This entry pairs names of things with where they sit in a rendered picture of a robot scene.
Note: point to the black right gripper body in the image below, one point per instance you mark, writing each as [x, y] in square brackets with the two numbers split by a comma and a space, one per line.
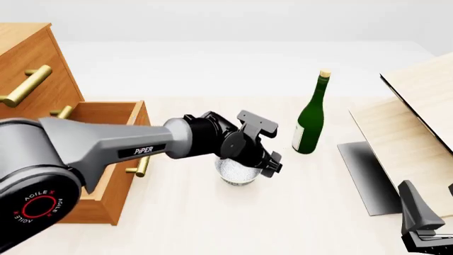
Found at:
[430, 240]

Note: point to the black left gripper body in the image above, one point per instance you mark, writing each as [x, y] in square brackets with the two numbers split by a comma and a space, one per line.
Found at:
[273, 164]

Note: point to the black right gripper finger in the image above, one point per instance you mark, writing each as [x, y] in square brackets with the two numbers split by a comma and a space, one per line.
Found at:
[451, 190]
[419, 207]

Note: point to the silver-grey left robot arm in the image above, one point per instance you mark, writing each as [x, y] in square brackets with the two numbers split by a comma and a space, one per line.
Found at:
[106, 140]

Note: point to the open wooden drawer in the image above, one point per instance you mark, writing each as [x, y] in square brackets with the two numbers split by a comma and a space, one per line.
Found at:
[109, 191]

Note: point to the wooden cabinet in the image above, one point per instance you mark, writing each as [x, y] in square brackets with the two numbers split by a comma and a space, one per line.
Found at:
[39, 58]

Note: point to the green wine bottle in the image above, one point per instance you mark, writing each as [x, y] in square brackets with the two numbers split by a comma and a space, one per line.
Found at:
[311, 125]

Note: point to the pale wooden rack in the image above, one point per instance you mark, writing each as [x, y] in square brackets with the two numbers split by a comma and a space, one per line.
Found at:
[403, 138]

